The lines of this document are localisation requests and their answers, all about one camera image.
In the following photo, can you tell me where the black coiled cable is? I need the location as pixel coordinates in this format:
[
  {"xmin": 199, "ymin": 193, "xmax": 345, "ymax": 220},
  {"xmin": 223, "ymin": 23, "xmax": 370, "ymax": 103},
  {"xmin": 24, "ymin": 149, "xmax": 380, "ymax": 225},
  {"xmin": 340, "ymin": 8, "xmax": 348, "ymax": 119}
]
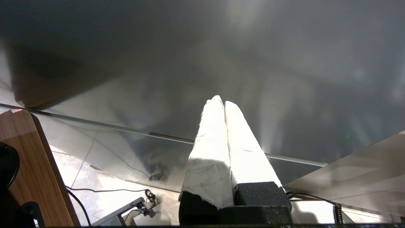
[{"xmin": 286, "ymin": 192, "xmax": 345, "ymax": 225}]

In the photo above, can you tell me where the beige cabinet panel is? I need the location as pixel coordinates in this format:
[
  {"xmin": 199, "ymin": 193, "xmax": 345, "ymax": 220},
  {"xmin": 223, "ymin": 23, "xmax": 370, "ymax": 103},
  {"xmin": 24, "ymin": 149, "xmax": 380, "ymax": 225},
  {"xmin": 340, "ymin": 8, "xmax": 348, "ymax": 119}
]
[{"xmin": 284, "ymin": 130, "xmax": 405, "ymax": 222}]

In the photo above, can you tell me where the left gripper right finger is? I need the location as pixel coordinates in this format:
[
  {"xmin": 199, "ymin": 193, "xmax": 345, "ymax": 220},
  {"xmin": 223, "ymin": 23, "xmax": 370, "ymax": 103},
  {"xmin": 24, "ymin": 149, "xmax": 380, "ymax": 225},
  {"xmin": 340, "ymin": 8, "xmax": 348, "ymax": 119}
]
[{"xmin": 225, "ymin": 101, "xmax": 292, "ymax": 208}]

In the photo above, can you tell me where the grey metal stand leg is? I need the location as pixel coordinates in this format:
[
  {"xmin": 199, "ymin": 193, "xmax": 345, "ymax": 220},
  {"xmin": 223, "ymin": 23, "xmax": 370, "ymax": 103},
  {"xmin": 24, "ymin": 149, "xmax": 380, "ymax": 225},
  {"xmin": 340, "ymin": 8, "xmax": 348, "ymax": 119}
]
[{"xmin": 92, "ymin": 197, "xmax": 151, "ymax": 226}]

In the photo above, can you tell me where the wooden table top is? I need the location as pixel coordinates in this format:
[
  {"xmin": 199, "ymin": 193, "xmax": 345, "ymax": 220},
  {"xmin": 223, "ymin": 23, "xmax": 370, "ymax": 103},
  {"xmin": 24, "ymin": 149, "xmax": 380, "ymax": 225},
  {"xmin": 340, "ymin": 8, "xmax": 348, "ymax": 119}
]
[{"xmin": 0, "ymin": 109, "xmax": 81, "ymax": 227}]

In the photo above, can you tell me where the stainless steel appliance door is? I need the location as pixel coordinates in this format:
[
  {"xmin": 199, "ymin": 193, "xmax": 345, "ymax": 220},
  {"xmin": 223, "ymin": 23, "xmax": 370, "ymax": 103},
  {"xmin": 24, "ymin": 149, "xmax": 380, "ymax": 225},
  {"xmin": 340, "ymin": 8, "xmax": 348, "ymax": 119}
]
[{"xmin": 0, "ymin": 0, "xmax": 405, "ymax": 193}]

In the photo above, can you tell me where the small black clamp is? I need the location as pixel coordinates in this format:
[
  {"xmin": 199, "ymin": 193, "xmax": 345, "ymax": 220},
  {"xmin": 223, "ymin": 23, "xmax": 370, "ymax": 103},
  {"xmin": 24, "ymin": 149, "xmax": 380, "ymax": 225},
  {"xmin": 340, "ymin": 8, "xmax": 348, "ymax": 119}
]
[{"xmin": 19, "ymin": 202, "xmax": 45, "ymax": 228}]

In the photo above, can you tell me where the thin black floor cable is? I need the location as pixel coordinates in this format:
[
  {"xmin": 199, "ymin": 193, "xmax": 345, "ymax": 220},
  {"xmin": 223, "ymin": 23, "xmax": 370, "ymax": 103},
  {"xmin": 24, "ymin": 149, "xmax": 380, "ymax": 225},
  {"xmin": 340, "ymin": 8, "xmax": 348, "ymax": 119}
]
[{"xmin": 65, "ymin": 186, "xmax": 156, "ymax": 202}]

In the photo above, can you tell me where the thick black floor cable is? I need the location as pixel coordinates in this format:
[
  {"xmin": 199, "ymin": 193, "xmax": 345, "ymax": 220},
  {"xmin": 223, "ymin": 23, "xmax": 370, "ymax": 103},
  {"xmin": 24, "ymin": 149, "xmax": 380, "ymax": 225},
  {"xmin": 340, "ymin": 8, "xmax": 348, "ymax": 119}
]
[{"xmin": 67, "ymin": 189, "xmax": 92, "ymax": 226}]

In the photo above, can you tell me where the black round object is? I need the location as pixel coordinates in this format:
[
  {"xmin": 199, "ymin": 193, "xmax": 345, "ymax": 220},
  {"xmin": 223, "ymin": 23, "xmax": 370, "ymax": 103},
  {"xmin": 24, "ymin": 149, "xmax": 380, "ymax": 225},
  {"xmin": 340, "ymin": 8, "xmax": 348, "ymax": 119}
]
[{"xmin": 0, "ymin": 142, "xmax": 20, "ymax": 190}]

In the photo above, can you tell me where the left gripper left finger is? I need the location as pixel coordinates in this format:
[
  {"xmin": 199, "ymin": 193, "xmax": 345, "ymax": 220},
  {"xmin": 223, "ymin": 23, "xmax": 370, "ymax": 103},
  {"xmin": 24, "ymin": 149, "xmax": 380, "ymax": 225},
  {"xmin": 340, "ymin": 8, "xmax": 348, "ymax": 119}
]
[{"xmin": 179, "ymin": 95, "xmax": 235, "ymax": 226}]

